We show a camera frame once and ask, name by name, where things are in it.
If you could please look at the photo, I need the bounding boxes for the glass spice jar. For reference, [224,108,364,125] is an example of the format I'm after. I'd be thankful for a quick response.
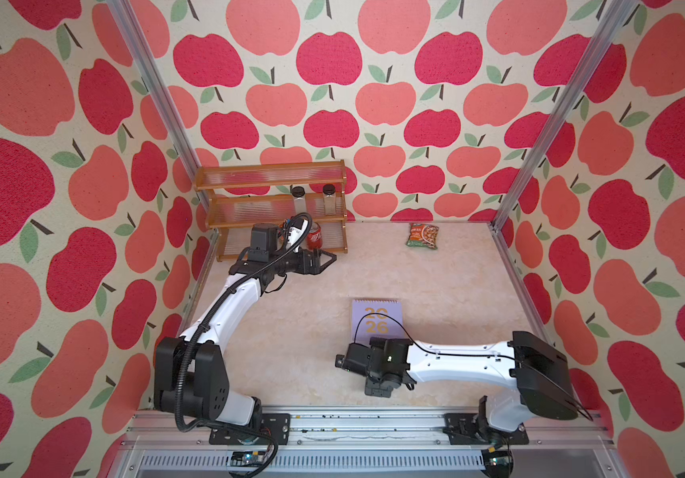
[322,183,338,216]
[290,185,308,215]

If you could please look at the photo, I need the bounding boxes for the green orange snack packet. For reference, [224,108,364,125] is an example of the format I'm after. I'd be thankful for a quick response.
[406,223,440,250]

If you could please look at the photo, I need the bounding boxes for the aluminium corner post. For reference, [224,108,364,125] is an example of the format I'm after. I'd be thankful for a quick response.
[108,0,200,179]
[489,0,639,238]

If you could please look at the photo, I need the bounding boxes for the aluminium front rail frame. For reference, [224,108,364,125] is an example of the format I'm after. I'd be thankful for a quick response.
[103,406,629,477]

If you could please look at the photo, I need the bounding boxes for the red soda can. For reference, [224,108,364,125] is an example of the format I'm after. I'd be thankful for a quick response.
[306,223,322,250]

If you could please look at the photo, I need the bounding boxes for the left aluminium corner post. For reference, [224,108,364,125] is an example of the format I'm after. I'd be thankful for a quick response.
[108,0,200,179]

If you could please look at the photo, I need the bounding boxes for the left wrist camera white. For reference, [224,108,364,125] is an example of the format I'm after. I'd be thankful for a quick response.
[285,216,312,249]

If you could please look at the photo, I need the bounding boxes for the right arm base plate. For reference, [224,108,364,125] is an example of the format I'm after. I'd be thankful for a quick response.
[443,413,530,447]

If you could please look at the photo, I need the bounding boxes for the purple 2026 calendar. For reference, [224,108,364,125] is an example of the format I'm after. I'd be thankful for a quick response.
[351,299,407,346]

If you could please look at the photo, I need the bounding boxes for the wooden spice rack shelf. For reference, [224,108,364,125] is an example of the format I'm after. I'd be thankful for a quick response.
[194,161,352,261]

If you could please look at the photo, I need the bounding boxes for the left glass spice jar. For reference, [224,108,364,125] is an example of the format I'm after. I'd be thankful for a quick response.
[290,185,308,215]

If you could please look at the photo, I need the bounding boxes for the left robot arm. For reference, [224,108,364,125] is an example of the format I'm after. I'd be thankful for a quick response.
[152,212,336,434]

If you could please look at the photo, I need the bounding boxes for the right glass spice jar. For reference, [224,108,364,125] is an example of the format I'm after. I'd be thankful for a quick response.
[322,183,338,216]

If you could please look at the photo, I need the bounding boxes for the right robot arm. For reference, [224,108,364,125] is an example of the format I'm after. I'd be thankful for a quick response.
[334,331,593,445]

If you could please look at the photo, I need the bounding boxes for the right aluminium corner post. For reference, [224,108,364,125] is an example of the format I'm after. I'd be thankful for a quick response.
[489,0,639,238]

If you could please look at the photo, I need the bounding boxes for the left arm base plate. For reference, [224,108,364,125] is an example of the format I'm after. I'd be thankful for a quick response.
[209,413,292,446]

